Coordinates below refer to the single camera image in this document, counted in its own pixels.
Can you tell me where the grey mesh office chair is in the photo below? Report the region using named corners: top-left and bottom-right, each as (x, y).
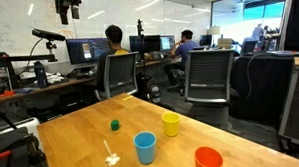
top-left (94, 50), bottom-right (141, 102)
top-left (183, 47), bottom-right (241, 108)

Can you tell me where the white crumpled item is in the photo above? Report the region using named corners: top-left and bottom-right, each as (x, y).
top-left (44, 72), bottom-right (66, 86)

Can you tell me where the white table lamp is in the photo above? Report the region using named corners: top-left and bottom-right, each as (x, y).
top-left (206, 25), bottom-right (223, 47)

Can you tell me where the dark blue water bottle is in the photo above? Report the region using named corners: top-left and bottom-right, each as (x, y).
top-left (32, 60), bottom-right (49, 90)

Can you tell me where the distant black monitor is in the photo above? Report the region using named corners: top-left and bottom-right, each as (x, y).
top-left (199, 33), bottom-right (213, 48)

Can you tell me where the blue plastic cup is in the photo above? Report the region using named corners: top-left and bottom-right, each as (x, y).
top-left (132, 131), bottom-right (158, 166)

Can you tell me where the green cylinder block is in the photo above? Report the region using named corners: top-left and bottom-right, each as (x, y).
top-left (110, 119), bottom-right (120, 131)

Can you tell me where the small bright computer monitor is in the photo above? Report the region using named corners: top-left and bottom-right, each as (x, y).
top-left (159, 34), bottom-right (176, 52)

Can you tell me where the person in yellow shirt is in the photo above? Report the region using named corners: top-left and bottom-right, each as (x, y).
top-left (94, 24), bottom-right (132, 93)

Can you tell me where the person in purple shirt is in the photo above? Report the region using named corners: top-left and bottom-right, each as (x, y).
top-left (162, 28), bottom-right (202, 96)

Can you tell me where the black cloth covered table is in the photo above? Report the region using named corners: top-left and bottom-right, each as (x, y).
top-left (228, 50), bottom-right (296, 124)

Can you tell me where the black bag orange handle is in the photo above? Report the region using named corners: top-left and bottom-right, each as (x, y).
top-left (0, 101), bottom-right (53, 167)

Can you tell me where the wide monitor with code windows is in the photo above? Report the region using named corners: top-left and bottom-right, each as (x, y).
top-left (64, 36), bottom-right (112, 67)

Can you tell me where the white cable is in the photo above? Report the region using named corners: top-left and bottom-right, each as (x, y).
top-left (244, 52), bottom-right (269, 103)

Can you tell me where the long wooden desk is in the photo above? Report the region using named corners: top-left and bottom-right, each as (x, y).
top-left (0, 51), bottom-right (182, 111)

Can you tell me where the dark office chair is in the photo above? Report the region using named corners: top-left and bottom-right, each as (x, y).
top-left (240, 39), bottom-right (259, 57)

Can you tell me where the person in light blue shirt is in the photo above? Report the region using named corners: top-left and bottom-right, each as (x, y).
top-left (251, 22), bottom-right (267, 44)

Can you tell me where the small cardboard box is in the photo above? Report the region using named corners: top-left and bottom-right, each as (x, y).
top-left (217, 37), bottom-right (233, 50)

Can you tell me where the orange tool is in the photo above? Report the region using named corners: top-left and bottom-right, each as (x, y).
top-left (0, 89), bottom-right (16, 102)

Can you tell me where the dark backpack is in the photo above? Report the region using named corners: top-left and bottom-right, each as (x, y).
top-left (144, 76), bottom-right (164, 105)

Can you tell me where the yellow plastic cup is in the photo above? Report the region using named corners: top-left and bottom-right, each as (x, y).
top-left (160, 111), bottom-right (182, 139)

